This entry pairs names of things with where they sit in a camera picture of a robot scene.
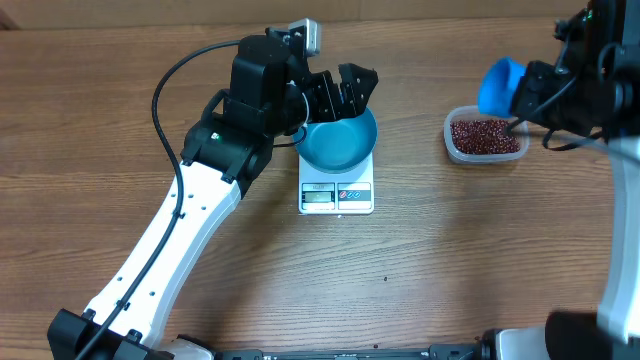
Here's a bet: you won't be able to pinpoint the white digital kitchen scale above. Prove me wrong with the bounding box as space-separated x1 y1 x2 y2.
298 154 375 215

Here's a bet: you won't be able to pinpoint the red adzuki beans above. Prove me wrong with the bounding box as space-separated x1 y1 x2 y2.
450 119 521 155

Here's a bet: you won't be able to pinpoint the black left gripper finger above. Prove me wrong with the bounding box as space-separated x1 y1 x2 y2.
338 63 379 108
340 82 368 118

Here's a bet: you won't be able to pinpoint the blue plastic scoop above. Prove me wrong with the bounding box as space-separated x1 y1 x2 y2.
477 57 526 118

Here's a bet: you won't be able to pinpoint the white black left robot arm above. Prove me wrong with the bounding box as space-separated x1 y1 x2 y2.
47 28 378 360

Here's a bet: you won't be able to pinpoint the clear plastic food container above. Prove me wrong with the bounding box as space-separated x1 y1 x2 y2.
443 105 530 165

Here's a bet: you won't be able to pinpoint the teal blue bowl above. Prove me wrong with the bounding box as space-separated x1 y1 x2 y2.
293 108 378 173

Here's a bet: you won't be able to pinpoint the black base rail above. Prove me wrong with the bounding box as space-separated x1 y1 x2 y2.
164 340 501 360

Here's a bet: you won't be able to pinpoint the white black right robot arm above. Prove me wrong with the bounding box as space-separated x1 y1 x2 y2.
478 0 639 359

